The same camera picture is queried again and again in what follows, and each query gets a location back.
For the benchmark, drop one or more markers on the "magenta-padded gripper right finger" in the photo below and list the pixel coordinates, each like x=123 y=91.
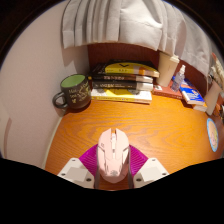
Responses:
x=151 y=171

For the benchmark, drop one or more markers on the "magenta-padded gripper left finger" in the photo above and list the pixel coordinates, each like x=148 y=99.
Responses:
x=75 y=171

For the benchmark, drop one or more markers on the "pink computer mouse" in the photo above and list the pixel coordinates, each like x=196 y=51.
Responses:
x=113 y=156

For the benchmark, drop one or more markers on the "round blue-rimmed mouse pad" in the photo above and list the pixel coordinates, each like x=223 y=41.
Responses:
x=212 y=135

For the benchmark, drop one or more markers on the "dark mug green inside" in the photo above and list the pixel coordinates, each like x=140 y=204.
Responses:
x=75 y=93

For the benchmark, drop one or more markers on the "red notebook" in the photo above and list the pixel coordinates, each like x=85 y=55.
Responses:
x=165 y=91

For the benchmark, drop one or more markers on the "orange book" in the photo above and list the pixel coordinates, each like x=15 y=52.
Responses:
x=201 y=107

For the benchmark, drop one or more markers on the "blue book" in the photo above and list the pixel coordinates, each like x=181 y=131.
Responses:
x=192 y=93

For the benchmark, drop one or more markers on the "dark book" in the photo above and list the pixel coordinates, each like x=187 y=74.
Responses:
x=123 y=78
x=120 y=85

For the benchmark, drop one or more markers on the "white ceramic vase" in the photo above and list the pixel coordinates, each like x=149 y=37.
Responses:
x=212 y=98

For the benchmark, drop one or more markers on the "clear spray bottle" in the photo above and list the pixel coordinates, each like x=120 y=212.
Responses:
x=178 y=80

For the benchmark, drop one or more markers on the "white pleated curtain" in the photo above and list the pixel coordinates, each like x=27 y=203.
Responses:
x=133 y=20

